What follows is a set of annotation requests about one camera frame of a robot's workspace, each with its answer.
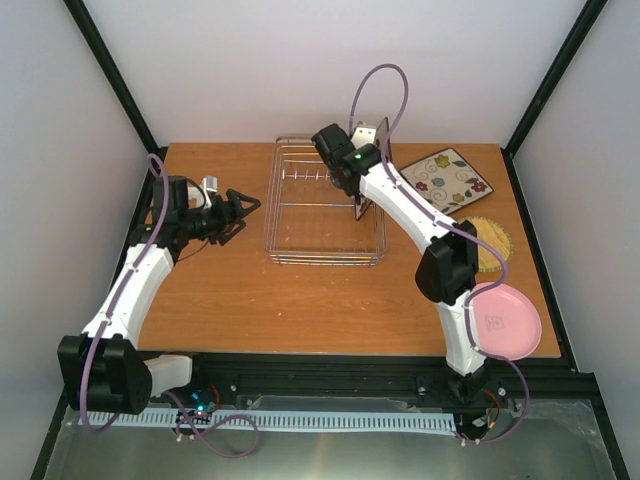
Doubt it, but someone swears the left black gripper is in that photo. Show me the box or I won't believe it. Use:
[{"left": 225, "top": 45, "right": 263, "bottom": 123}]
[{"left": 180, "top": 189, "right": 260, "bottom": 245}]

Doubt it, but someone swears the square floral plate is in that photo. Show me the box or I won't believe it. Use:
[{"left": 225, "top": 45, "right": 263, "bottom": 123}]
[{"left": 351, "top": 117, "right": 389, "bottom": 221}]

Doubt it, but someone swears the wire metal dish rack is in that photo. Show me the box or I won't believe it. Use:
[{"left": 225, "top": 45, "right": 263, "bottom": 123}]
[{"left": 264, "top": 135, "right": 387, "bottom": 266}]

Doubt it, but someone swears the square dark rimmed plate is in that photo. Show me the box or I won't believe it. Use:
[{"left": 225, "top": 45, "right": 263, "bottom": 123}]
[{"left": 400, "top": 148, "right": 494, "bottom": 216}]

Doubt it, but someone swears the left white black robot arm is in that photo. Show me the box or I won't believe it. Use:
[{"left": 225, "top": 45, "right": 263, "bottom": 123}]
[{"left": 57, "top": 177, "right": 261, "bottom": 414}]

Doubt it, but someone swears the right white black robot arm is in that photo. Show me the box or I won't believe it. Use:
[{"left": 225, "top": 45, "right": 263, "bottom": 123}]
[{"left": 320, "top": 144, "right": 485, "bottom": 377}]

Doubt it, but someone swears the round woven bamboo plate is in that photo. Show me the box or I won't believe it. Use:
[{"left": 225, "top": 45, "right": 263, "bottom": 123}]
[{"left": 459, "top": 216, "right": 515, "bottom": 273}]

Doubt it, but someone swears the left circuit board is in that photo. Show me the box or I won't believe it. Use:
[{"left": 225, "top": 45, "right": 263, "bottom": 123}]
[{"left": 191, "top": 385, "right": 221, "bottom": 414}]

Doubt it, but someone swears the circuit board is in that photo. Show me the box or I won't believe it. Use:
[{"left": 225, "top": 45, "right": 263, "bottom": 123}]
[
  {"left": 191, "top": 385, "right": 221, "bottom": 414},
  {"left": 472, "top": 391, "right": 502, "bottom": 430}
]

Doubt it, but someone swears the pink round plate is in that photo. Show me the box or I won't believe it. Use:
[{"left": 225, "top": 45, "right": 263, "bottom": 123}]
[{"left": 471, "top": 284, "right": 542, "bottom": 361}]

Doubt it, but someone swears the right circuit board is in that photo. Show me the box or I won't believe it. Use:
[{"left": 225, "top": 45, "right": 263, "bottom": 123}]
[{"left": 472, "top": 391, "right": 502, "bottom": 430}]

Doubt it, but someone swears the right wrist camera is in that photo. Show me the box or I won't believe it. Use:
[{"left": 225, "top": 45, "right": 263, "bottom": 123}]
[{"left": 311, "top": 123, "right": 377, "bottom": 163}]

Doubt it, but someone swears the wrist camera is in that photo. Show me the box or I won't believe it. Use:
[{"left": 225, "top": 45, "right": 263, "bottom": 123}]
[
  {"left": 311, "top": 123, "right": 377, "bottom": 163},
  {"left": 187, "top": 175, "right": 218, "bottom": 209}
]

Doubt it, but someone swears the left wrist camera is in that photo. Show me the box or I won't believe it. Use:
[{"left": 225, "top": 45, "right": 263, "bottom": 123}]
[{"left": 187, "top": 175, "right": 218, "bottom": 209}]

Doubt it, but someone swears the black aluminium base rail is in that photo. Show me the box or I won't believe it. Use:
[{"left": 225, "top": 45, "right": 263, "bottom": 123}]
[{"left": 69, "top": 349, "right": 599, "bottom": 409}]

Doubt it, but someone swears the grey slotted cable duct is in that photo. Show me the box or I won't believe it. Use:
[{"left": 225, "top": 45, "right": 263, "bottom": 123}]
[{"left": 120, "top": 408, "right": 456, "bottom": 436}]

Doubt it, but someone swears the left black frame post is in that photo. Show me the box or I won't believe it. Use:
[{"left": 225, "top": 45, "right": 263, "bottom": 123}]
[{"left": 62, "top": 0, "right": 161, "bottom": 160}]

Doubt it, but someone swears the black frame post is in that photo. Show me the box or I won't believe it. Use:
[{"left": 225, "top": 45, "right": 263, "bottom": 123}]
[
  {"left": 62, "top": 0, "right": 161, "bottom": 160},
  {"left": 502, "top": 0, "right": 608, "bottom": 161}
]

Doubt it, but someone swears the right black frame post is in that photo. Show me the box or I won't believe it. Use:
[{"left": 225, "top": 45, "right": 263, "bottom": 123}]
[{"left": 502, "top": 0, "right": 608, "bottom": 161}]

